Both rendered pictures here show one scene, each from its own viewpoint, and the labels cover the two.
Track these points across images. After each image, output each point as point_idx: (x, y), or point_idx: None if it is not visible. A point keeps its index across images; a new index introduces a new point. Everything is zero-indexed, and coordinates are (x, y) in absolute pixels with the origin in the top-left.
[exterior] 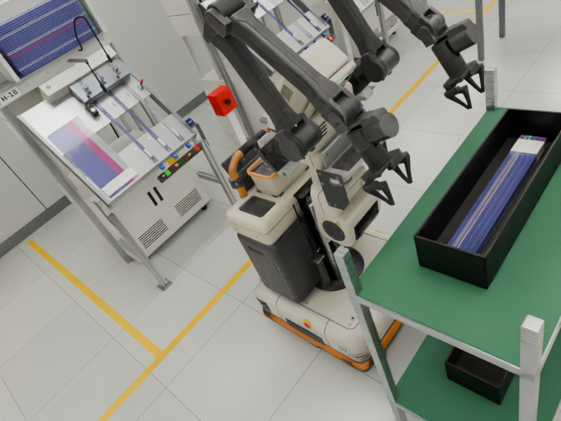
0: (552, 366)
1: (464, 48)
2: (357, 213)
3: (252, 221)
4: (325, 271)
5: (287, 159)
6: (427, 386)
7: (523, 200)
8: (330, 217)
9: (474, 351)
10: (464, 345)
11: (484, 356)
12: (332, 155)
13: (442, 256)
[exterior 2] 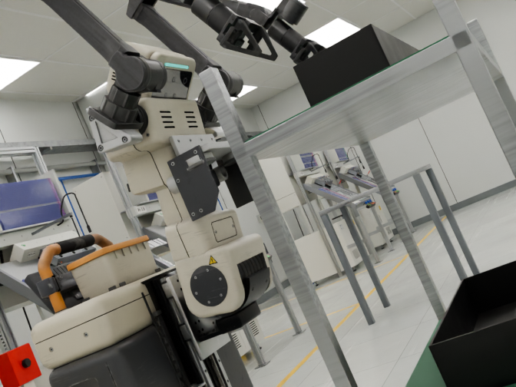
0: None
1: (297, 16)
2: (237, 245)
3: (77, 306)
4: None
5: (127, 109)
6: None
7: (398, 44)
8: (199, 257)
9: (398, 67)
10: (385, 71)
11: (411, 62)
12: (186, 148)
13: (332, 70)
